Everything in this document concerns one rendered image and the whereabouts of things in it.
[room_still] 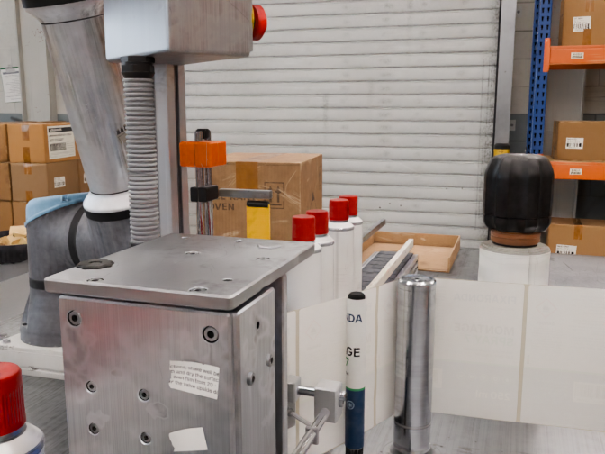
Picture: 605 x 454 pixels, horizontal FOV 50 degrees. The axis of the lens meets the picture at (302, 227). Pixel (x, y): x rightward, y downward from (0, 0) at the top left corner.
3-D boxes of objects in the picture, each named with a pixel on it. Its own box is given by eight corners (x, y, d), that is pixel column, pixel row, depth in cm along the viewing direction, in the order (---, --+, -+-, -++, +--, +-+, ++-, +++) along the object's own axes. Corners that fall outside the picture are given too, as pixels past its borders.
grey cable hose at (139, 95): (151, 260, 68) (142, 55, 65) (122, 258, 69) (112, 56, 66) (168, 253, 72) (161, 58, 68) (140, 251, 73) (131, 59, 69)
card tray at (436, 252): (449, 273, 162) (449, 257, 161) (347, 265, 170) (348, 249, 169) (459, 249, 190) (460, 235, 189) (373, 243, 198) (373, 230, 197)
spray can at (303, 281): (315, 364, 91) (315, 220, 87) (280, 359, 93) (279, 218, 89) (325, 350, 96) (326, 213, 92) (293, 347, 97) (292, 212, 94)
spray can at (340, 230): (348, 323, 108) (350, 202, 104) (319, 321, 109) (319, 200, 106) (356, 314, 113) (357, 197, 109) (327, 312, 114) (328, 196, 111)
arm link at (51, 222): (66, 264, 113) (62, 186, 111) (128, 270, 108) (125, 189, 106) (10, 277, 102) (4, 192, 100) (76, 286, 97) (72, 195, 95)
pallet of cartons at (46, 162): (51, 300, 425) (39, 123, 404) (-59, 292, 444) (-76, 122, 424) (138, 259, 540) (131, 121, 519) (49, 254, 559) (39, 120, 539)
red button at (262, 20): (248, 0, 68) (271, 3, 70) (229, 4, 71) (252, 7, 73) (248, 38, 68) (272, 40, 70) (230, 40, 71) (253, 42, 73)
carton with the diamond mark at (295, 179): (301, 284, 144) (300, 162, 139) (197, 279, 148) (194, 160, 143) (321, 255, 173) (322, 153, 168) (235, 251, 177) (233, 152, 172)
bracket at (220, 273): (231, 312, 31) (230, 293, 31) (40, 292, 34) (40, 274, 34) (315, 253, 44) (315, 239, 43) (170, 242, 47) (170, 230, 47)
